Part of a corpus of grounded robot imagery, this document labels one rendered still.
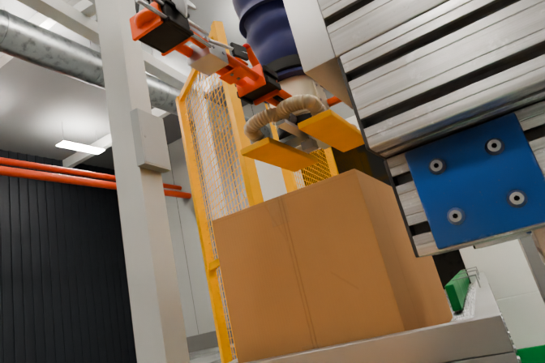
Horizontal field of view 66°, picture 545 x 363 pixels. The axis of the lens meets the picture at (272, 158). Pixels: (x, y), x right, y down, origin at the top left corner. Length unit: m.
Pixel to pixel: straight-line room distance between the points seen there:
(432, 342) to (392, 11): 0.64
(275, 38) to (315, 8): 0.94
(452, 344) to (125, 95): 1.92
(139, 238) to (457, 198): 1.83
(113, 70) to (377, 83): 2.17
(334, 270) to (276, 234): 0.16
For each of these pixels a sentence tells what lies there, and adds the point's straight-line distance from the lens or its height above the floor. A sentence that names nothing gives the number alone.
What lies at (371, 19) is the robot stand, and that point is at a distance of 0.39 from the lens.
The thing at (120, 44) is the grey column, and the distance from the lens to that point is 2.50.
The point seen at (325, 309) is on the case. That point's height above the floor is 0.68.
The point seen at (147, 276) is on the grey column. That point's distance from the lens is 2.05.
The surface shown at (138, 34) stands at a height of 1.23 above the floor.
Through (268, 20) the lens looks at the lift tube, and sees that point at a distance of 1.38.
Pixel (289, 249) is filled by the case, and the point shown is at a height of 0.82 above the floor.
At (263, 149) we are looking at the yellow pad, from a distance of 1.20.
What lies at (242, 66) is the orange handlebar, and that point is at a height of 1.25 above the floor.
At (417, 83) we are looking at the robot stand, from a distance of 0.36.
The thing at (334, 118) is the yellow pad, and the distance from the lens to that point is 1.13.
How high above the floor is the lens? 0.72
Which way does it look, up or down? 18 degrees up
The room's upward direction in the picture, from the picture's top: 14 degrees counter-clockwise
